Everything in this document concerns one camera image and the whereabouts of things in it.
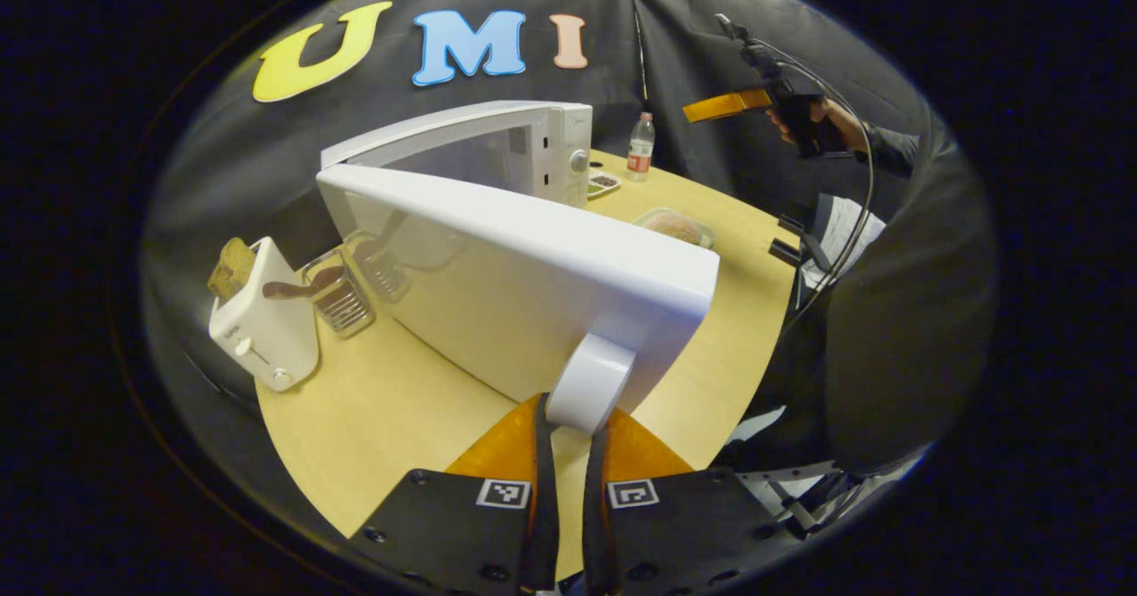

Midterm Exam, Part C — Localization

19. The clear plastic water bottle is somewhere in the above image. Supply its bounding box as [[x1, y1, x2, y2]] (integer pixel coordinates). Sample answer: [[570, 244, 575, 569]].
[[626, 112, 656, 183]]

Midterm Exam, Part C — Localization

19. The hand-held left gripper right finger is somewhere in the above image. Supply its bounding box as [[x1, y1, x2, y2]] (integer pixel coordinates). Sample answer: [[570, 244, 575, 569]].
[[580, 407, 807, 596]]

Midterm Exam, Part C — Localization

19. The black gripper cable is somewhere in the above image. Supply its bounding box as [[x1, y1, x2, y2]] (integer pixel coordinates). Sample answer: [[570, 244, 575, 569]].
[[751, 38, 876, 339]]

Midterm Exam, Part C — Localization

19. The black backdrop cloth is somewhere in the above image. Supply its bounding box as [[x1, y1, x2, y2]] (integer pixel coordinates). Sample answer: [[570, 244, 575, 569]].
[[140, 0, 942, 455]]

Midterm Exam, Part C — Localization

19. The white microwave oven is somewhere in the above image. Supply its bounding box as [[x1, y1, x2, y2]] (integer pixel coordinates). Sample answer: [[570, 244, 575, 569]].
[[315, 99, 722, 437]]

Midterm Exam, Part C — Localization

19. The white toaster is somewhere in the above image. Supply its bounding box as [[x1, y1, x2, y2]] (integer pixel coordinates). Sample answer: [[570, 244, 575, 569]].
[[207, 236, 321, 393]]

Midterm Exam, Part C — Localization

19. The brown bread bun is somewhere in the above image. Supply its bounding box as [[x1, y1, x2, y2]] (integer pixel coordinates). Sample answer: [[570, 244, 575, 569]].
[[653, 212, 704, 245]]

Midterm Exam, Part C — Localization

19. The pale green food tray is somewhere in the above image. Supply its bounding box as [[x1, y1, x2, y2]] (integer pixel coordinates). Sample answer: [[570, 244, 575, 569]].
[[632, 207, 717, 250]]

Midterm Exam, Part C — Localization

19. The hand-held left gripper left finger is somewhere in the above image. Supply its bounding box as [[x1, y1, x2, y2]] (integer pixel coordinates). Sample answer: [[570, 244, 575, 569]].
[[349, 392, 562, 596]]

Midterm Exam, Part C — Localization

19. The white cloth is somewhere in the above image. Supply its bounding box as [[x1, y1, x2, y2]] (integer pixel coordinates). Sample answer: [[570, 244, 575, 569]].
[[813, 195, 889, 290]]

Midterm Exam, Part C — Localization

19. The person's dark clothed body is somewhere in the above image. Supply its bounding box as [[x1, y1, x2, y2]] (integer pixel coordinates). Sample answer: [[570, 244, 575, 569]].
[[728, 116, 1000, 481]]

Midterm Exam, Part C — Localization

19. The brown toast slice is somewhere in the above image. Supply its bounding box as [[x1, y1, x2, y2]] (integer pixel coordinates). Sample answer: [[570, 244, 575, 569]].
[[207, 237, 258, 304]]

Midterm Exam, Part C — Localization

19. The clear glass holder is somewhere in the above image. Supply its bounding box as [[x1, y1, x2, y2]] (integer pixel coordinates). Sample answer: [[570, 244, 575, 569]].
[[300, 248, 378, 341]]

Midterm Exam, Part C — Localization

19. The grey metal frame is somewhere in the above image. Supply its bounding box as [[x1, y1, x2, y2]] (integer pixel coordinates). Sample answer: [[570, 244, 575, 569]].
[[737, 458, 898, 539]]

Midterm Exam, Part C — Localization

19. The brown utensil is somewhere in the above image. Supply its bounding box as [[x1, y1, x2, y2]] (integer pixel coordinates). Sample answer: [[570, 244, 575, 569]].
[[262, 266, 347, 302]]

